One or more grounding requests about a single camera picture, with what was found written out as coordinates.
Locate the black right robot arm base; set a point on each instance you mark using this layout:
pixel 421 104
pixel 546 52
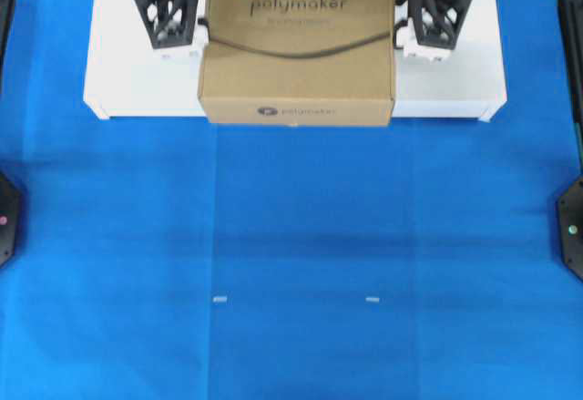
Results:
pixel 570 223

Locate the brown polymaker cardboard box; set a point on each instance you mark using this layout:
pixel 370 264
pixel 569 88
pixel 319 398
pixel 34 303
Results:
pixel 298 62

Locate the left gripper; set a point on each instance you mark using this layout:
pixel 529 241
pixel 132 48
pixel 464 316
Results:
pixel 168 23

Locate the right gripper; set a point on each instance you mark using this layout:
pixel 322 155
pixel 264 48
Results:
pixel 431 28

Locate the white rectangular stand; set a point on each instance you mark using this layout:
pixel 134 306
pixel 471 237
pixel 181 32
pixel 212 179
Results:
pixel 126 77

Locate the blue table mat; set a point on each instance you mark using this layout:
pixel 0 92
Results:
pixel 131 226

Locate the black left robot arm base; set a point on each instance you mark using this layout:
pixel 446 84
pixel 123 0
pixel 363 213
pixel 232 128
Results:
pixel 11 205

